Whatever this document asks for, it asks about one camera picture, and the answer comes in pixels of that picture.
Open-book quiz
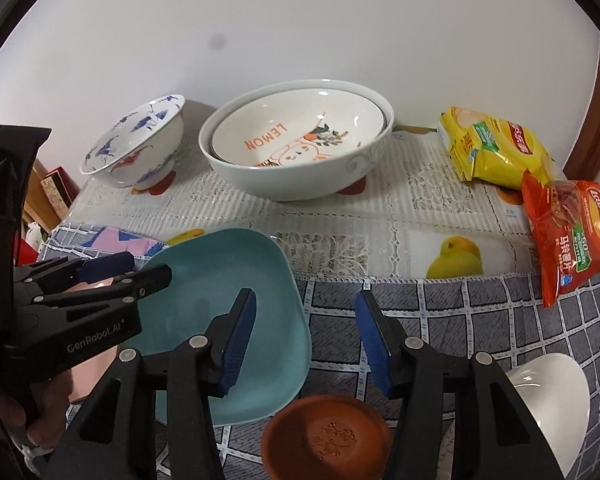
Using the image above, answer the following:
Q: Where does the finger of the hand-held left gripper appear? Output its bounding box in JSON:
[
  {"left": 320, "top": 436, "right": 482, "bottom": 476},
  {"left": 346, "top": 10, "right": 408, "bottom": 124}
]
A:
[
  {"left": 15, "top": 251, "right": 136, "bottom": 291},
  {"left": 35, "top": 264, "right": 173, "bottom": 321}
]

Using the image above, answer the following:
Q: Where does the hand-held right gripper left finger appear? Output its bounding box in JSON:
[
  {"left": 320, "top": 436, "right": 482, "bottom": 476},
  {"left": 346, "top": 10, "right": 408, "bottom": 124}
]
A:
[{"left": 42, "top": 287, "right": 258, "bottom": 480}]

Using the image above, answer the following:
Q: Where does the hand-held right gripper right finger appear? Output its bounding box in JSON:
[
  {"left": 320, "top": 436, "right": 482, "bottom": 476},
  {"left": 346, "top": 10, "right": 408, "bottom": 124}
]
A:
[{"left": 354, "top": 290, "right": 566, "bottom": 480}]

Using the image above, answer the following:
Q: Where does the teal square plate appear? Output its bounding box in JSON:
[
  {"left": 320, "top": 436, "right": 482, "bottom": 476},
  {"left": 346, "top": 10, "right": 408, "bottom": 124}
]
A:
[{"left": 122, "top": 228, "right": 312, "bottom": 426}]

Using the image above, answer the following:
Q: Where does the brown clay saucer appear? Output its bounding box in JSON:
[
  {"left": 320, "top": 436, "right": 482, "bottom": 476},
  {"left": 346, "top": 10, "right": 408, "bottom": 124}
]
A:
[{"left": 261, "top": 394, "right": 395, "bottom": 480}]

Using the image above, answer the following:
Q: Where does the plain white bowl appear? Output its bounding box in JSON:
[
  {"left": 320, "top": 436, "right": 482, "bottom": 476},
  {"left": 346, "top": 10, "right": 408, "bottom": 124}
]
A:
[{"left": 500, "top": 352, "right": 592, "bottom": 480}]

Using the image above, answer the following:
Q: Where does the person's left hand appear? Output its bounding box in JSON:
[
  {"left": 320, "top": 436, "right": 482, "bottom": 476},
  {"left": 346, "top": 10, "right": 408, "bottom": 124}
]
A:
[{"left": 0, "top": 350, "right": 118, "bottom": 447}]

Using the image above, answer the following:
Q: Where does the red object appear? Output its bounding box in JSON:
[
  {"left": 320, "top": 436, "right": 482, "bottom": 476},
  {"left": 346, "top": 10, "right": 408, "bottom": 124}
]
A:
[{"left": 14, "top": 237, "right": 41, "bottom": 266}]

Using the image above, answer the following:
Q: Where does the brown box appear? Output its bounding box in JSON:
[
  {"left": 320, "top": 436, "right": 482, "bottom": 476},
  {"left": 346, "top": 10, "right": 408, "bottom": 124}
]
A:
[{"left": 22, "top": 160, "right": 83, "bottom": 233}]

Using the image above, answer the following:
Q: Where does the grey checked blanket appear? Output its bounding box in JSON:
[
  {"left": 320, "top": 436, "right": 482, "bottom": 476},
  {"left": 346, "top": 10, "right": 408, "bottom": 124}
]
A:
[{"left": 40, "top": 222, "right": 600, "bottom": 480}]

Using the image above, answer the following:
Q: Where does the blue floral white bowl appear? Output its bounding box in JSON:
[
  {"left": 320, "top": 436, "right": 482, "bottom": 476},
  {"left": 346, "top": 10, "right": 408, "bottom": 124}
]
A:
[{"left": 79, "top": 94, "right": 187, "bottom": 190}]

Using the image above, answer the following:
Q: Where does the lace fruit-print tablecloth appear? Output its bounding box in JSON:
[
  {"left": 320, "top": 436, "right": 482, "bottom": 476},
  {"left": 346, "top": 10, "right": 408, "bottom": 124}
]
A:
[{"left": 70, "top": 125, "right": 546, "bottom": 281}]

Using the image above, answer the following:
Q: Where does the large white grey-patterned bowl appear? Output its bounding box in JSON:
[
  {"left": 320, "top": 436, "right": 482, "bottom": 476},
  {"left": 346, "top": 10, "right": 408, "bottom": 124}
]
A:
[{"left": 198, "top": 79, "right": 396, "bottom": 203}]

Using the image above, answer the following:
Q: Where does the white bowl with orange print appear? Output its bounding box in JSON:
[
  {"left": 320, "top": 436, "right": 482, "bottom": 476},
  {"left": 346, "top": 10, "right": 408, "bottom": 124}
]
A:
[{"left": 209, "top": 88, "right": 386, "bottom": 168}]

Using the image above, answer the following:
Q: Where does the red chip bag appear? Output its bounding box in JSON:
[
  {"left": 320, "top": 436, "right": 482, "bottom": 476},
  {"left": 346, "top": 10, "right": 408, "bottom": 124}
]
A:
[{"left": 521, "top": 170, "right": 600, "bottom": 308}]

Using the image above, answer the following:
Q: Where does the yellow chip bag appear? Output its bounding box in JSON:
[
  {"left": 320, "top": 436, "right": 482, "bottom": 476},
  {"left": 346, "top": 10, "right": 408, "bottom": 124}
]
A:
[{"left": 437, "top": 106, "right": 563, "bottom": 186}]

